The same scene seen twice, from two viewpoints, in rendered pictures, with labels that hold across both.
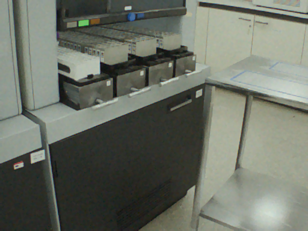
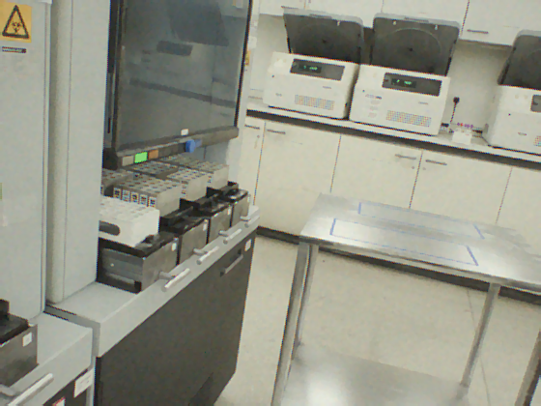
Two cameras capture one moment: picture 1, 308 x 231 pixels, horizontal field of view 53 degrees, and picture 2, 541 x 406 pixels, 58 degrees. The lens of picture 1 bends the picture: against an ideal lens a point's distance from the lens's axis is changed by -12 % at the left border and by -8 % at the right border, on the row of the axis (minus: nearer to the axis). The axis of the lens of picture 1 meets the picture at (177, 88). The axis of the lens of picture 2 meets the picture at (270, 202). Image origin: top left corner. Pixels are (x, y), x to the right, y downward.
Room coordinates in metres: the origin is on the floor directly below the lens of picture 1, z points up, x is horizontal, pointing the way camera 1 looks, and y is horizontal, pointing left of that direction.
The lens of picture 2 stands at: (0.01, 0.38, 1.19)
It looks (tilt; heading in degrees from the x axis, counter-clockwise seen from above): 16 degrees down; 339
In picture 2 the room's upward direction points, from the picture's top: 9 degrees clockwise
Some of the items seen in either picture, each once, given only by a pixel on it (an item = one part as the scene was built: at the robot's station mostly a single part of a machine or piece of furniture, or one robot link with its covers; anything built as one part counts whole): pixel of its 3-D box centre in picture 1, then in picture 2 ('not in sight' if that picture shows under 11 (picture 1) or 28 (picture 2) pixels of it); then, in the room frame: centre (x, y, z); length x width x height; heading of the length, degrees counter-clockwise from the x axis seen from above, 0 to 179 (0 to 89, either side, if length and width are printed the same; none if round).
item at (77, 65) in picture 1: (62, 62); (84, 214); (1.03, 0.39, 0.83); 0.30 x 0.10 x 0.06; 54
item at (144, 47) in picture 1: (144, 47); (193, 188); (1.22, 0.13, 0.85); 0.12 x 0.02 x 0.06; 143
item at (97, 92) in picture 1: (44, 69); (32, 223); (1.11, 0.50, 0.78); 0.73 x 0.14 x 0.09; 54
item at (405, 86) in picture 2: not in sight; (405, 73); (2.86, -1.52, 1.24); 0.62 x 0.56 x 0.69; 144
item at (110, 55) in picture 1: (114, 54); (164, 201); (1.10, 0.22, 0.85); 0.12 x 0.02 x 0.06; 144
